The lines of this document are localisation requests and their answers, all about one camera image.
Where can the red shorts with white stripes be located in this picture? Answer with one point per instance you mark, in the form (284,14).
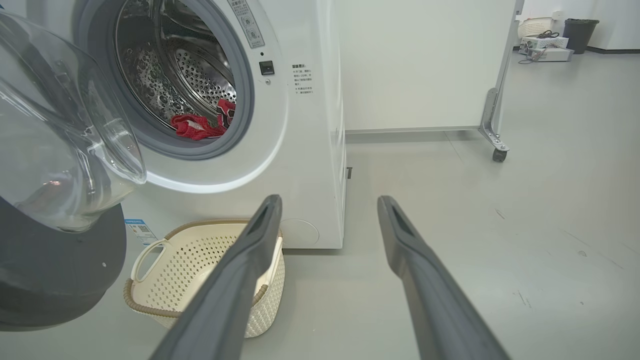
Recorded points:
(192,128)

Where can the washing machine door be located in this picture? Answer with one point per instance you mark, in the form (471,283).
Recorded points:
(55,270)

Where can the cream perforated laundry basket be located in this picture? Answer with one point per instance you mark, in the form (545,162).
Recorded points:
(175,280)

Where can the blue energy label sticker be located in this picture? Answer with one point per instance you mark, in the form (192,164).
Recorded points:
(141,231)

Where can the white front-load washing machine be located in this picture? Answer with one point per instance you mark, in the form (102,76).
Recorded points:
(300,150)

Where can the small white woven basket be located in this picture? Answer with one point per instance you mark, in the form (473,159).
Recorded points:
(534,27)

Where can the black trash bin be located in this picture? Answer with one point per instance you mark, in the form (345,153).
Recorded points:
(580,35)

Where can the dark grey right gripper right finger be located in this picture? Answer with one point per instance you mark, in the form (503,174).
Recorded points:
(435,305)

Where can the grey warning label sticker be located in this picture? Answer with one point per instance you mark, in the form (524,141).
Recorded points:
(246,22)

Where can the white rolling partition panel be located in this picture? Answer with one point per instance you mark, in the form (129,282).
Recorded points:
(425,65)

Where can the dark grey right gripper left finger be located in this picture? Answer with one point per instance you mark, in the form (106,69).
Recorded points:
(225,300)

